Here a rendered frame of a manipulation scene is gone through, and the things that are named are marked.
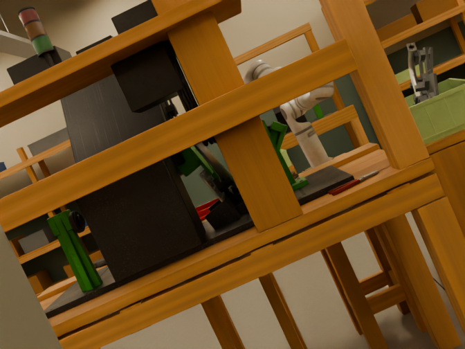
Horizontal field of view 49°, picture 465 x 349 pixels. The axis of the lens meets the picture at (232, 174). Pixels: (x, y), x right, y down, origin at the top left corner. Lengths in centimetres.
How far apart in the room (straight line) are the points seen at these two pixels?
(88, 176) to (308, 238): 64
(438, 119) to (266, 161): 103
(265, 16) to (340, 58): 609
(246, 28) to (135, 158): 614
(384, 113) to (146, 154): 67
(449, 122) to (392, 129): 82
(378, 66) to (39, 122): 694
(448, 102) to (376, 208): 89
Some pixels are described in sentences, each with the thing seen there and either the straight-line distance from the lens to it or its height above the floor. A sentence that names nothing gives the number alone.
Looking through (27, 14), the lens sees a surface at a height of 171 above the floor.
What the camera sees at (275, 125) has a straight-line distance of 183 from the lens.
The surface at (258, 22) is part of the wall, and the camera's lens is 749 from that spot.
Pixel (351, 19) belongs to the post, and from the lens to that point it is 150.
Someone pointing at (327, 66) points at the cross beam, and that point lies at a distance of 142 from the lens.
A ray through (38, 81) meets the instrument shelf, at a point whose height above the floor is 152.
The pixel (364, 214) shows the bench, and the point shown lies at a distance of 151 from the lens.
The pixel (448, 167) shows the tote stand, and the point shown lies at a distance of 228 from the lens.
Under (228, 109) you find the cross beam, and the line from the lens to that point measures 140.
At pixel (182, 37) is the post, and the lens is 148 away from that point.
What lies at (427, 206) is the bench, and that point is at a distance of 155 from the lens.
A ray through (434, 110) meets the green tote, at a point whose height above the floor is 91.
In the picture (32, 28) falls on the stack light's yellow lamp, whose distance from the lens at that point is 161.
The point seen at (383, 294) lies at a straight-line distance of 246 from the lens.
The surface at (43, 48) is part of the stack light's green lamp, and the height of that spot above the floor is 161.
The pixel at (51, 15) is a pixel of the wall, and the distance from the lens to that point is 812.
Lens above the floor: 117
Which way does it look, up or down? 4 degrees down
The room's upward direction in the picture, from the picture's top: 25 degrees counter-clockwise
